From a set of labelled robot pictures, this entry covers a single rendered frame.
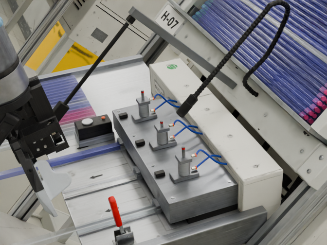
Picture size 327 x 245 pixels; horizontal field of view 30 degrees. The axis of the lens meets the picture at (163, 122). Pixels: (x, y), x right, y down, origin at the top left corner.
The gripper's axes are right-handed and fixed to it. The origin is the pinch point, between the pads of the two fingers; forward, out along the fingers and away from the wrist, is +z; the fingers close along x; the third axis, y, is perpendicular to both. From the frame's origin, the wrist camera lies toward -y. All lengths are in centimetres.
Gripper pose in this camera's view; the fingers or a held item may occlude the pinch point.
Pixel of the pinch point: (42, 191)
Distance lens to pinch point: 105.0
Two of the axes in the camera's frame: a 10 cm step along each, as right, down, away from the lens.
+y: 9.0, -4.1, 1.5
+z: 2.5, 7.7, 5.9
